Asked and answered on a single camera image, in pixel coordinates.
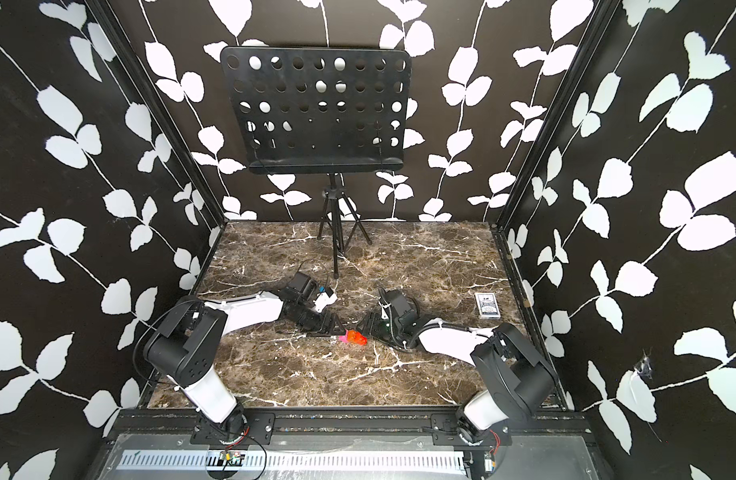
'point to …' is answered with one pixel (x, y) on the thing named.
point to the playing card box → (487, 305)
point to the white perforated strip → (295, 461)
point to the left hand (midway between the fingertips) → (340, 329)
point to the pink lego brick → (344, 338)
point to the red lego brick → (360, 339)
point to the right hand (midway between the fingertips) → (359, 327)
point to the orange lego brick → (351, 336)
